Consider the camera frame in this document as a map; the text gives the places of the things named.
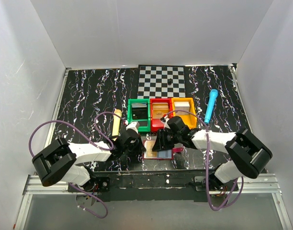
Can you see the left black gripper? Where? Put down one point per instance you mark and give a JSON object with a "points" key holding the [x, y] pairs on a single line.
{"points": [[139, 149]]}

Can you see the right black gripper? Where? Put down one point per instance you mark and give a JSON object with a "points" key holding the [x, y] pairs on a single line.
{"points": [[161, 143]]}

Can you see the red leather card holder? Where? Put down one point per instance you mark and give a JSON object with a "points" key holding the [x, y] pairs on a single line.
{"points": [[167, 154]]}

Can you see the gold VIP credit card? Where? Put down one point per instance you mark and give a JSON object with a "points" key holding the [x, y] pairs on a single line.
{"points": [[149, 153]]}

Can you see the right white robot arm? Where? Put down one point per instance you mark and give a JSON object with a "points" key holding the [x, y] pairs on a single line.
{"points": [[248, 155]]}

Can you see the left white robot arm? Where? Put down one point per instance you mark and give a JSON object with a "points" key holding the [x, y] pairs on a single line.
{"points": [[62, 161]]}

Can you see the dark cards in green bin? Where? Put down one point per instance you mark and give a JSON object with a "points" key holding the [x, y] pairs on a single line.
{"points": [[139, 111]]}

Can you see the white cards in yellow bin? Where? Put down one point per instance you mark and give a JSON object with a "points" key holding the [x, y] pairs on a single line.
{"points": [[182, 105]]}

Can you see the red plastic bin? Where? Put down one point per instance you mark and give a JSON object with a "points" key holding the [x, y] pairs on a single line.
{"points": [[156, 123]]}

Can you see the cream toy microphone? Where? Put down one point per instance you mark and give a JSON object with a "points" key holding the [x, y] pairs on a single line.
{"points": [[116, 123]]}

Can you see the yellow plastic bin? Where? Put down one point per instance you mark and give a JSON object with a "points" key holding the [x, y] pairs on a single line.
{"points": [[187, 117]]}

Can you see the green plastic bin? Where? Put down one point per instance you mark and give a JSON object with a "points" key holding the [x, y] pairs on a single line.
{"points": [[145, 124]]}

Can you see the checkered chessboard mat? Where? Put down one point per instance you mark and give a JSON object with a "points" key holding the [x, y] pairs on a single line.
{"points": [[153, 82]]}

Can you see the blue toy microphone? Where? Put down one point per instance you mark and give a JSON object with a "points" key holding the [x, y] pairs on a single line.
{"points": [[210, 107]]}

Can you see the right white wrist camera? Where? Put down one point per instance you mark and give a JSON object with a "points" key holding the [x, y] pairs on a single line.
{"points": [[165, 120]]}

